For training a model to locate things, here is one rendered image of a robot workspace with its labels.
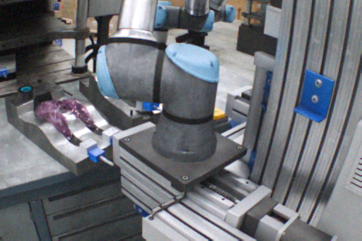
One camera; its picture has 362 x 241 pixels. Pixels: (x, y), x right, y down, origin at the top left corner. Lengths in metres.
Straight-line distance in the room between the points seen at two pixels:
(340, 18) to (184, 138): 0.44
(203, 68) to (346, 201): 0.43
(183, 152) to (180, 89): 0.14
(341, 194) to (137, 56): 0.53
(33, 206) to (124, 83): 0.68
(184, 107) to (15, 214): 0.79
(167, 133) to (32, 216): 0.70
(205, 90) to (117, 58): 0.19
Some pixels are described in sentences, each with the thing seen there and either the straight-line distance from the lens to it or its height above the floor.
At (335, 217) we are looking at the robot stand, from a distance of 0.81.
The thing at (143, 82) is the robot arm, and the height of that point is 1.21.
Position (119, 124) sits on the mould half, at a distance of 1.38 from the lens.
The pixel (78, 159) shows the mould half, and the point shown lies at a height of 0.86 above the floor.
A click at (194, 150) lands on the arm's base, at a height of 1.07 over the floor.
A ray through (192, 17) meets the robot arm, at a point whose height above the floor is 1.28.
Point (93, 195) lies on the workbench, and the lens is 1.37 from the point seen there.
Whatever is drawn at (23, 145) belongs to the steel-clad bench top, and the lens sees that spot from 1.32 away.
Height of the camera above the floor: 1.49
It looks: 25 degrees down
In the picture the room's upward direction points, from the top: 6 degrees clockwise
